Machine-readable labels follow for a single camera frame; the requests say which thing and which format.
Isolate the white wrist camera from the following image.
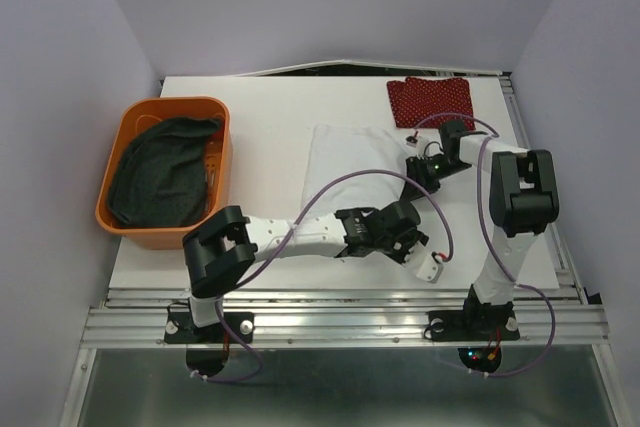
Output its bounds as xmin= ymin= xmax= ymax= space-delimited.
xmin=405 ymin=131 xmax=430 ymax=151
xmin=407 ymin=251 xmax=446 ymax=284

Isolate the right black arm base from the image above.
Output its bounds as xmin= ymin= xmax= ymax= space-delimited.
xmin=427 ymin=304 xmax=520 ymax=343

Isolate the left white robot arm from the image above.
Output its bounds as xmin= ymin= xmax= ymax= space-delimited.
xmin=182 ymin=201 xmax=429 ymax=341

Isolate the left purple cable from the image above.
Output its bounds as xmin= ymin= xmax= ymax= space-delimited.
xmin=187 ymin=169 xmax=454 ymax=382

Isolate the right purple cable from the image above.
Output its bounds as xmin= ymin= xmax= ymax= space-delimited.
xmin=407 ymin=112 xmax=556 ymax=381

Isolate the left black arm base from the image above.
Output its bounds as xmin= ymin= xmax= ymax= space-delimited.
xmin=163 ymin=302 xmax=255 ymax=345

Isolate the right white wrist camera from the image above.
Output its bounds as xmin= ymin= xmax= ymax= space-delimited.
xmin=405 ymin=131 xmax=430 ymax=151

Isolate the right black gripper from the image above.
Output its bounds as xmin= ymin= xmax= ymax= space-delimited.
xmin=398 ymin=154 xmax=470 ymax=200

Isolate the white skirt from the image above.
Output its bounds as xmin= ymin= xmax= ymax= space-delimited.
xmin=301 ymin=125 xmax=408 ymax=218

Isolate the aluminium mounting rail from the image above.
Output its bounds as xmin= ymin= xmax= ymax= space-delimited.
xmin=81 ymin=288 xmax=610 ymax=349

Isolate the dark grey dotted skirt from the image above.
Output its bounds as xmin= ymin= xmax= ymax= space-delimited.
xmin=106 ymin=117 xmax=223 ymax=229

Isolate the orange plastic bin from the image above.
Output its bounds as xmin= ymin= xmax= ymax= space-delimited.
xmin=95 ymin=96 xmax=233 ymax=250

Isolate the red polka dot skirt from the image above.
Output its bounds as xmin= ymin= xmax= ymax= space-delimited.
xmin=386 ymin=77 xmax=475 ymax=130

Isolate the purple cable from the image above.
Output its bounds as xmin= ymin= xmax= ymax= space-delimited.
xmin=407 ymin=112 xmax=556 ymax=381
xmin=187 ymin=169 xmax=454 ymax=382

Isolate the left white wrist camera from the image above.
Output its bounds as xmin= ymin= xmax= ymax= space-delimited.
xmin=407 ymin=251 xmax=446 ymax=284

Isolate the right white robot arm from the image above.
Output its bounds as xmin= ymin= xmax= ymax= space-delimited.
xmin=401 ymin=120 xmax=559 ymax=337

